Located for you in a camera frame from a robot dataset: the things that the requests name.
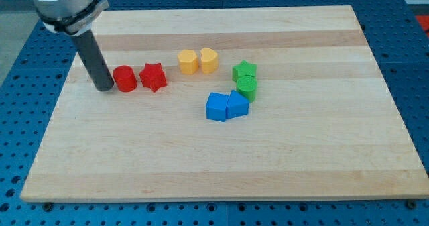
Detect red cylinder block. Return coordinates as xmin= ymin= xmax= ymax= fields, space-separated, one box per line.
xmin=113 ymin=65 xmax=137 ymax=92

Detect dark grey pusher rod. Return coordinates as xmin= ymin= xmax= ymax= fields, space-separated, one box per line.
xmin=71 ymin=30 xmax=114 ymax=92

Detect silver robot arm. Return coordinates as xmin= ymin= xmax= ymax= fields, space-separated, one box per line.
xmin=31 ymin=0 xmax=109 ymax=36

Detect green star block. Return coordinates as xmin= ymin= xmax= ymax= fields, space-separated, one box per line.
xmin=232 ymin=60 xmax=257 ymax=82

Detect red star block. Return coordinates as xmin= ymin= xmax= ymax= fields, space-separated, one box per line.
xmin=139 ymin=63 xmax=167 ymax=92

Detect blue cube block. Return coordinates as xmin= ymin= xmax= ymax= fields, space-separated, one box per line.
xmin=206 ymin=92 xmax=229 ymax=122

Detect blue triangle block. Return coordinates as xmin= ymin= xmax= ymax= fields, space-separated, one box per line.
xmin=227 ymin=90 xmax=249 ymax=119

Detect green cylinder block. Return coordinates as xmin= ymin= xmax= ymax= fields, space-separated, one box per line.
xmin=236 ymin=75 xmax=257 ymax=103

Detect yellow heart block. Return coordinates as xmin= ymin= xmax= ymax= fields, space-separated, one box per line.
xmin=200 ymin=48 xmax=219 ymax=74

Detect yellow hexagon block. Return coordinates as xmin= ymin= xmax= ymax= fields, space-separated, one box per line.
xmin=177 ymin=50 xmax=199 ymax=75

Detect light wooden board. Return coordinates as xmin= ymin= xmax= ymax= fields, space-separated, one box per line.
xmin=21 ymin=5 xmax=428 ymax=203

